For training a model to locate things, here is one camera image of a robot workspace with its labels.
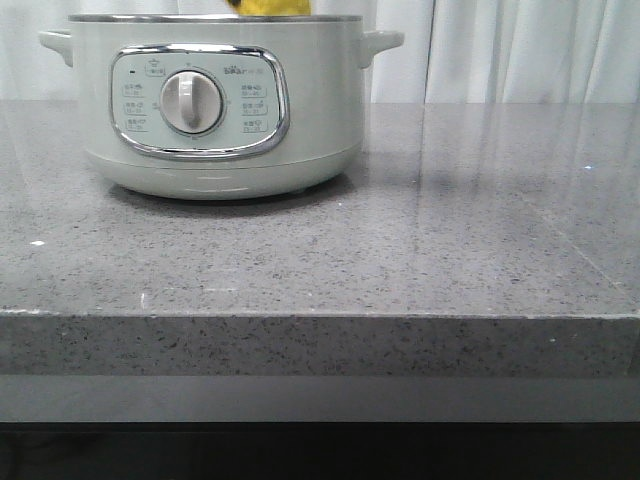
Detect yellow corn cob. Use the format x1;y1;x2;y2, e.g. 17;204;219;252
226;0;312;16

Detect pale green electric cooking pot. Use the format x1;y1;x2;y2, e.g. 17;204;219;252
38;14;404;200

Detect white pleated curtain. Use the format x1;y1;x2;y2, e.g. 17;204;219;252
1;1;639;104

